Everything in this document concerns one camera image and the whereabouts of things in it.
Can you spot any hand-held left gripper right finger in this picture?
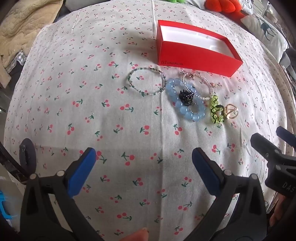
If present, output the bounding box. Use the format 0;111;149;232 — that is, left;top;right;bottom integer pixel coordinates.
185;148;269;241

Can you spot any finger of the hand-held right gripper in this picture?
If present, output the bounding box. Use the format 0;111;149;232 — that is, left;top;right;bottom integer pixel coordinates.
251;133;286;164
276;126;296;147

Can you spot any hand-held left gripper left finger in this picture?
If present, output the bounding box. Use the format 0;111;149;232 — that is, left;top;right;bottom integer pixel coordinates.
20;148;104;241

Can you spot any gold heart clip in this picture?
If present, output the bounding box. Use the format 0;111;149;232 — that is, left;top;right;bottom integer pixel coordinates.
223;103;239;121

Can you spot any green crystal bead bracelet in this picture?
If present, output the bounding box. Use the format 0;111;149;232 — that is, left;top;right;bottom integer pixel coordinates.
209;95;225;124

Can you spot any black hair claw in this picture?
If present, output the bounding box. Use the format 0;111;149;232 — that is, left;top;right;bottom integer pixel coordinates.
178;90;193;105

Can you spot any blue round-bead bracelet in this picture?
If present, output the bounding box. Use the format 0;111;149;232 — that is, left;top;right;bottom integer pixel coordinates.
165;78;206;121

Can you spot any pearl bead bracelet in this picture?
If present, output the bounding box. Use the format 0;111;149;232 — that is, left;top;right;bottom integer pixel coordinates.
182;72;216;101

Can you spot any thin green seed-bead bracelet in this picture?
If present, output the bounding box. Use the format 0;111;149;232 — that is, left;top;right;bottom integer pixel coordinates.
127;68;167;96

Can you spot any red cardboard box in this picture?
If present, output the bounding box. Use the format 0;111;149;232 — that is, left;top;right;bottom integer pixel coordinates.
156;20;243;77

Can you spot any person's right hand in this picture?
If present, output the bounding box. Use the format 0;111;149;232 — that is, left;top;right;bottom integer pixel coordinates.
269;194;296;229

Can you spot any person's left hand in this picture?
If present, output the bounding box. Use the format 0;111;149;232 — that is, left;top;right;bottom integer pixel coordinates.
120;228;149;241

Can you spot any dark oval clip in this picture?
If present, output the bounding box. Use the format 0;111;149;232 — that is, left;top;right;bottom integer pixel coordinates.
19;138;37;171

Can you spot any cherry print bedsheet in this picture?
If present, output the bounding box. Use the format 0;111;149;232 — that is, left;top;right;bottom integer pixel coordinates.
3;0;289;241

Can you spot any grey clothes pile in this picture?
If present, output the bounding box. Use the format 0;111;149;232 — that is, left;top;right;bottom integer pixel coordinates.
279;49;296;72

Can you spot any blue plastic object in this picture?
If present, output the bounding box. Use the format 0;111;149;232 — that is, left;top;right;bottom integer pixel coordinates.
0;190;14;219

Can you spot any white deer print pillow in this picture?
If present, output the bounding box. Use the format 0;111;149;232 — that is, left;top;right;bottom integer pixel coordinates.
240;14;289;63

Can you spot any small orange pumpkin plush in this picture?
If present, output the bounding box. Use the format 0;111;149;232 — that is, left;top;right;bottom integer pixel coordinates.
231;9;246;21

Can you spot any large orange pumpkin plush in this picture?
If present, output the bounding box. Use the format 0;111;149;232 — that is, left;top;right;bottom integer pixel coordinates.
205;0;236;12

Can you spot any beige quilted blanket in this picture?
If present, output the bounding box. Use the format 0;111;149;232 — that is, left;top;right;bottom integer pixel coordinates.
0;0;63;81

